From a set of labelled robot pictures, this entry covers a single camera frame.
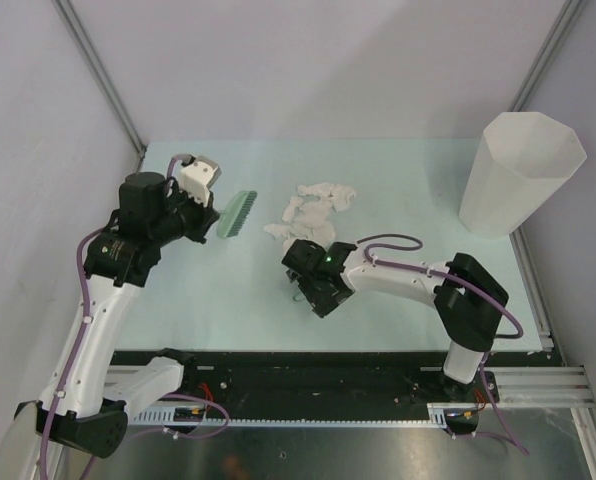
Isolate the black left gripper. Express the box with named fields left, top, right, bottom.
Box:
left=150, top=180, right=219, bottom=246

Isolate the green hand brush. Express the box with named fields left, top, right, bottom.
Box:
left=216, top=190, right=258, bottom=239

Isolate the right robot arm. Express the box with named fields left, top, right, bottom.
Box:
left=281, top=234, right=509, bottom=401

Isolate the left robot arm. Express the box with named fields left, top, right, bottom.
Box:
left=36, top=161, right=220, bottom=458

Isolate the white paper scrap middle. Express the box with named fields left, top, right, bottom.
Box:
left=263, top=196, right=336, bottom=253

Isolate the white paper scrap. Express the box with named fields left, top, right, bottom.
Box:
left=263, top=196, right=336, bottom=253
left=297, top=182, right=357, bottom=212

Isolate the white paper scrap top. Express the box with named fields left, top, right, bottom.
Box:
left=297, top=182, right=357, bottom=212

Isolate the white octagonal waste bin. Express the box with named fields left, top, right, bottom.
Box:
left=459, top=112, right=587, bottom=239

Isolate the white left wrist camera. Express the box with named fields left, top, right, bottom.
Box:
left=178, top=155, right=221, bottom=207

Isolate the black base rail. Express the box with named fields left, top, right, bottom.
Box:
left=112, top=349, right=564, bottom=409

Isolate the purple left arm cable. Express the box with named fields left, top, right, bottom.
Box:
left=37, top=153, right=229, bottom=480

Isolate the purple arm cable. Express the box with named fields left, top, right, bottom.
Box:
left=355, top=234, right=532, bottom=456
left=37, top=153, right=229, bottom=480

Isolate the grey slotted cable duct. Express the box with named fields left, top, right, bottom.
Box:
left=127, top=402, right=452, bottom=429

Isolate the aluminium frame post left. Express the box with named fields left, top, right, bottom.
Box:
left=52, top=0, right=146, bottom=160

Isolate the aluminium frame post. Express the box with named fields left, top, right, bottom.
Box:
left=507, top=0, right=590, bottom=112
left=52, top=0, right=146, bottom=160

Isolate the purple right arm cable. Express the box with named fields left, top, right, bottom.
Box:
left=355, top=234, right=532, bottom=456

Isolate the aluminium extrusion rail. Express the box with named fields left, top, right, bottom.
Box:
left=491, top=367, right=595, bottom=408

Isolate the aluminium frame post right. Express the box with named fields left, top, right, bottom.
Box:
left=507, top=0, right=590, bottom=112

